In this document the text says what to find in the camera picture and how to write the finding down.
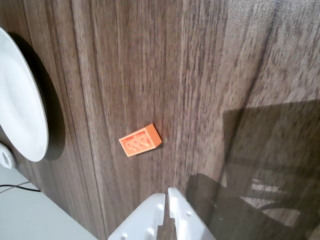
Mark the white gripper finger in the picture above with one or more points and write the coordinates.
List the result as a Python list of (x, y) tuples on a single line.
[(140, 220), (187, 220)]

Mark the orange lego block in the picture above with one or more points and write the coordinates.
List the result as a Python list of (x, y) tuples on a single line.
[(140, 141)]

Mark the white round plate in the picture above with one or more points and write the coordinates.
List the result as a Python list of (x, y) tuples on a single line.
[(20, 100)]

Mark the white plastic mount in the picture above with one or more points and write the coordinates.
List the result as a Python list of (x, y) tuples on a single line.
[(5, 157)]

